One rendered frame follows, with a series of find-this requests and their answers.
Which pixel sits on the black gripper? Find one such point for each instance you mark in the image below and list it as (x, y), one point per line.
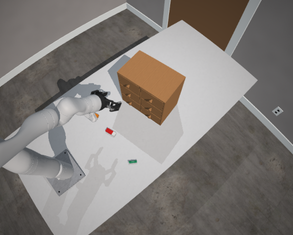
(105, 103)

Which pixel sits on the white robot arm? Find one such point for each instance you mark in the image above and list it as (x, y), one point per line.
(17, 158)

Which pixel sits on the brown wooden chest of drawers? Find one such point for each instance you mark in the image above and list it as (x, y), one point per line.
(154, 77)

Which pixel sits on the brown wooden drawer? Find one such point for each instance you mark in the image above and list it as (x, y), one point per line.
(129, 85)
(150, 115)
(151, 99)
(151, 108)
(131, 102)
(130, 94)

